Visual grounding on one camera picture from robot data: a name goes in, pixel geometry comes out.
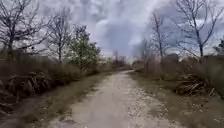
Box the distant trees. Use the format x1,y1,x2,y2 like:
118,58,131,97
106,49,151,68

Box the leafy green tree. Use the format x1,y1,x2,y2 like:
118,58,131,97
66,25,102,72

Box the pale gravel dirt path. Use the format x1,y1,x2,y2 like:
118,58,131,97
45,69,183,128

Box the slender bare tree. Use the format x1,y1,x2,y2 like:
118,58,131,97
44,9,76,65
145,11,175,62

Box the dry brown grass verge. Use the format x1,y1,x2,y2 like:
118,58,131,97
0,60,116,128

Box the pile of cut branches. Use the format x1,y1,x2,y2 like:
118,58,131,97
6,71,53,98
174,73,215,97

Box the dry brown brush verge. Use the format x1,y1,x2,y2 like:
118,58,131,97
128,54,224,128

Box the large bare tree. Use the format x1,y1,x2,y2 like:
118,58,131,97
169,0,224,60
0,0,52,63

